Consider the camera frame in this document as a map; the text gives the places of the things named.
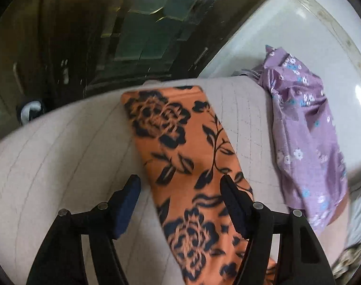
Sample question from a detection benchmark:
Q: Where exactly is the orange black floral garment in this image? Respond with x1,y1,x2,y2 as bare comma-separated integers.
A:
121,85,253,284

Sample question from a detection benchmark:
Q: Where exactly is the cream floral crumpled cloth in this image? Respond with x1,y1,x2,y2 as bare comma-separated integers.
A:
332,243,361,284

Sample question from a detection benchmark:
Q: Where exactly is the purple floral garment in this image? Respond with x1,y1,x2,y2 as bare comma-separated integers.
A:
232,44,349,236

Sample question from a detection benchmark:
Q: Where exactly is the grey pillow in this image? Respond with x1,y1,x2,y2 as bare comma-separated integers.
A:
346,181,361,246

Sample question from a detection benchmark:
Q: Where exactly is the dark wooden glass door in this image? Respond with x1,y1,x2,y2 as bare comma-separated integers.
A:
0,0,266,127

